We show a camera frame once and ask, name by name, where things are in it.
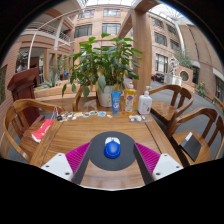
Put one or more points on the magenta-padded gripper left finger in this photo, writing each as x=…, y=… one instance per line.
x=58, y=165

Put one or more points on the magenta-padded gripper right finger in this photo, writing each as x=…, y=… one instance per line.
x=163, y=165

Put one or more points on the blue and white computer mouse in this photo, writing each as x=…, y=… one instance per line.
x=112, y=150

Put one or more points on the round dark grey mouse pad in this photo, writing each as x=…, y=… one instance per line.
x=113, y=164

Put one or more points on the black notebook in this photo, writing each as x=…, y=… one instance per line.
x=190, y=146

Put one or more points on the red and white package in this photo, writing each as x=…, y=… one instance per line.
x=42, y=130

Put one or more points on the small white packet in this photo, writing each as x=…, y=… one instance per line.
x=136, y=118

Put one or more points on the wooden armchair with empty seat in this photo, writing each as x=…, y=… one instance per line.
x=163, y=110

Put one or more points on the wooden armchair with notebook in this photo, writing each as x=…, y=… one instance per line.
x=200, y=113

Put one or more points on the white pump dispenser bottle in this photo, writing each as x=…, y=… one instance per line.
x=144, y=104

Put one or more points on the wooden armchair with red package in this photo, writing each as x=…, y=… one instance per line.
x=11, y=116

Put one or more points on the wooden chair behind plant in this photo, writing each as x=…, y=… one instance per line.
x=77, y=98

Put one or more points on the yellow liquid soap bottle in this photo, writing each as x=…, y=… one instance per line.
x=129, y=101

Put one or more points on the blue squeeze tube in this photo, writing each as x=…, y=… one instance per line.
x=115, y=101

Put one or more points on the yellow flowering potted plant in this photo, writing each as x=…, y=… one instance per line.
x=201, y=89

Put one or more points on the white stone statue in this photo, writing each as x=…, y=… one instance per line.
x=174, y=66

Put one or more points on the dark bust sculpture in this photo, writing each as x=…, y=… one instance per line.
x=22, y=63

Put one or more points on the large green potted plant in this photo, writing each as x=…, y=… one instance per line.
x=103, y=63

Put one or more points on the dark wooden pedestal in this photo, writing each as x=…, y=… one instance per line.
x=23, y=88

